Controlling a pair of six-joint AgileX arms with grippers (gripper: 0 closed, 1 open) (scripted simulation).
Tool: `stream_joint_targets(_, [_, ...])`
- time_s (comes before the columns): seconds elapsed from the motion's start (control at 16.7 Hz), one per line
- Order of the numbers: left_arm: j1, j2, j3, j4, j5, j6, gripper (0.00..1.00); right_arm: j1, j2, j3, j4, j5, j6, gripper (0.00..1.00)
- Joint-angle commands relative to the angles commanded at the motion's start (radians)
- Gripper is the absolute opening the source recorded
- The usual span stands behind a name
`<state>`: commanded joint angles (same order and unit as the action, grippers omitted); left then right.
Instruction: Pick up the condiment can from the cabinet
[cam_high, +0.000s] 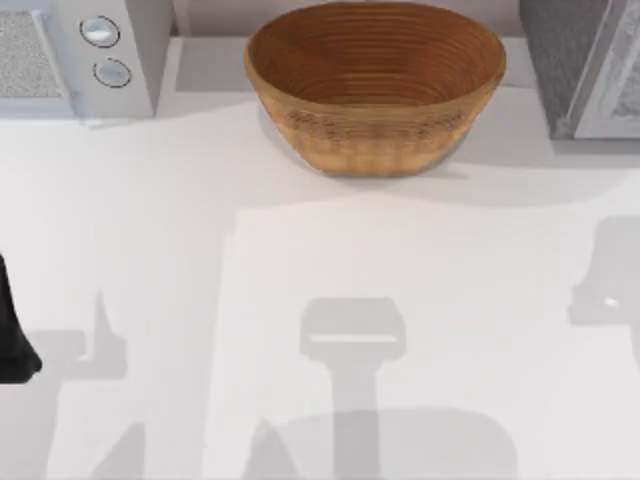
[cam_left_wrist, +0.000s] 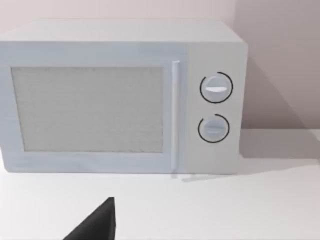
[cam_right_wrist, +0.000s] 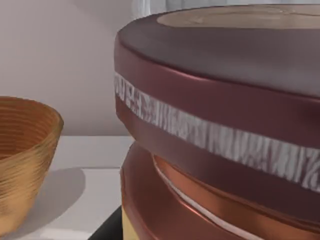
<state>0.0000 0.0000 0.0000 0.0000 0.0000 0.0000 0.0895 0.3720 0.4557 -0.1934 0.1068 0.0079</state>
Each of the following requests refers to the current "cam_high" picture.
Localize brown woven basket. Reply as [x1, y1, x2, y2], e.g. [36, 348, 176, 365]
[243, 1, 508, 178]

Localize pale microwave oven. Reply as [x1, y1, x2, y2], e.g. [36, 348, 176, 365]
[0, 0, 176, 120]

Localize round microwave knob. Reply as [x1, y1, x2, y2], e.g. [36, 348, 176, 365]
[79, 15, 122, 50]
[92, 56, 134, 89]

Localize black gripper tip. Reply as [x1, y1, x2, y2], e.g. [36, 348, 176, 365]
[0, 254, 43, 385]

